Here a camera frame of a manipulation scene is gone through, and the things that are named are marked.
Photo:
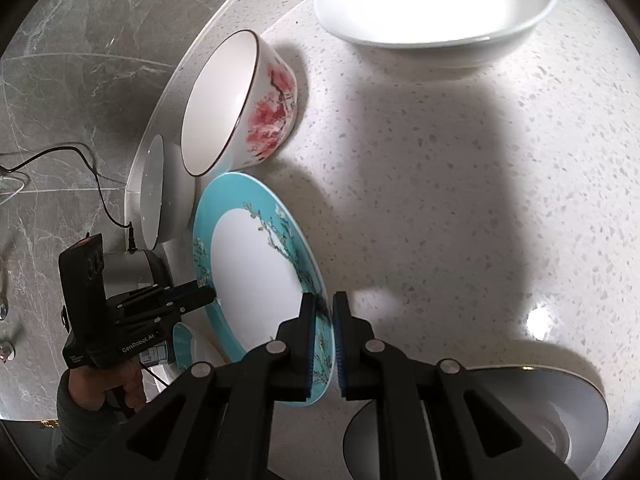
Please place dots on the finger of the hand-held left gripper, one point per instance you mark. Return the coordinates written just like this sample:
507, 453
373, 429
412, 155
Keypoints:
197, 302
182, 292

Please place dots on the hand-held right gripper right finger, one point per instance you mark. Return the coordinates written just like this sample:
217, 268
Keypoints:
341, 345

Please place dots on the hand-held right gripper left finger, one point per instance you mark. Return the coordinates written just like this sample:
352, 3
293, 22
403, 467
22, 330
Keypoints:
311, 345

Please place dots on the teal floral plate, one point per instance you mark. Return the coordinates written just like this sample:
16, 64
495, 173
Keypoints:
255, 270

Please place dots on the pink floral bowl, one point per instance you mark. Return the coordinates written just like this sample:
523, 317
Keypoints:
225, 110

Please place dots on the person's left forearm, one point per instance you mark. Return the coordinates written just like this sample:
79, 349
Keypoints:
80, 435

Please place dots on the person's left hand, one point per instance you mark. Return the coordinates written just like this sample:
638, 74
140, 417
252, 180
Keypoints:
100, 385

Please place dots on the small teal saucer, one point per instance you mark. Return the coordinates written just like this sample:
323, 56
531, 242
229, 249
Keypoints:
192, 345

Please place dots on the metal knob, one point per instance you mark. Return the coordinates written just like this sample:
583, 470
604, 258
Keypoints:
5, 351
2, 306

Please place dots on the white speckled bowl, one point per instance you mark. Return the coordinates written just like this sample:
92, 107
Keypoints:
152, 195

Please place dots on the white gold-rimmed bowl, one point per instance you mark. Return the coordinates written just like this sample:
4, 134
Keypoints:
540, 410

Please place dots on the large white bowl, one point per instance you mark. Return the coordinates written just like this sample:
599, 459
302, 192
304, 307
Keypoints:
435, 5

